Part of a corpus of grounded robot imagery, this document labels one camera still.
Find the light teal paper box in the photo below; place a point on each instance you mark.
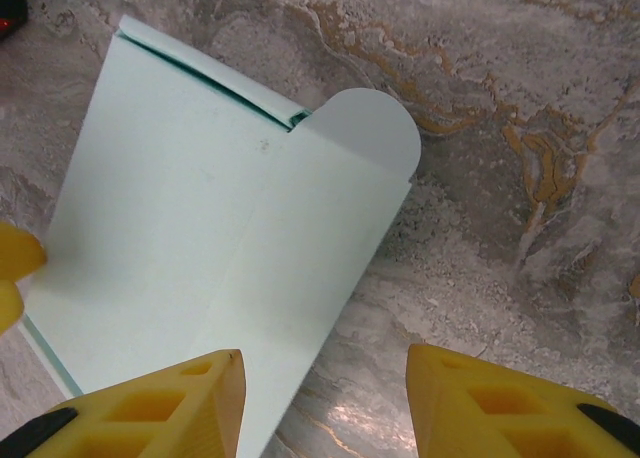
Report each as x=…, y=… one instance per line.
x=200, y=203

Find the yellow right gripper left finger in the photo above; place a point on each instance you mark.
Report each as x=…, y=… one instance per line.
x=165, y=418

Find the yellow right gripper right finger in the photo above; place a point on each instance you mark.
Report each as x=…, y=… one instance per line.
x=500, y=418

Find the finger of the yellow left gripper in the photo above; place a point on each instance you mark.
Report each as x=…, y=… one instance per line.
x=10, y=305
x=20, y=250

